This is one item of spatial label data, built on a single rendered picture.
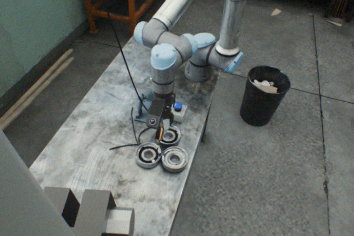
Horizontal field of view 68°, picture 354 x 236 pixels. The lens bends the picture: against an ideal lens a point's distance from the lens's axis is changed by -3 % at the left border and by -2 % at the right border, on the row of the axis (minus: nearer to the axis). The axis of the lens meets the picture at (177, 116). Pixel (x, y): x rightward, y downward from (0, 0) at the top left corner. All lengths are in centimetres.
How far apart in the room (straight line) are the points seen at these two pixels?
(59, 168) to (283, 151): 171
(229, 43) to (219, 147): 112
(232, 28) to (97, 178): 82
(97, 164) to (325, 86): 252
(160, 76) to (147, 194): 46
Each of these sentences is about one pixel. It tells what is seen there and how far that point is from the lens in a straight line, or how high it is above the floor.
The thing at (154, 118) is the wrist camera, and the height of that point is 107.
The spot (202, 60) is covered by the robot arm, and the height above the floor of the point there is 93.
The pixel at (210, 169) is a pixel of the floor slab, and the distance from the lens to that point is 206.
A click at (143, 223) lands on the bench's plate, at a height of 80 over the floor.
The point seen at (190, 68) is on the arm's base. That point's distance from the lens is 144.
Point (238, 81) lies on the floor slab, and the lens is 278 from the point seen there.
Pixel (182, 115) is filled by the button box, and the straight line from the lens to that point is 121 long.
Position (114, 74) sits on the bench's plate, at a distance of 150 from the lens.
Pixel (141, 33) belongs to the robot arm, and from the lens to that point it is 95.
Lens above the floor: 175
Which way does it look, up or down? 48 degrees down
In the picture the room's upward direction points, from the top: 5 degrees clockwise
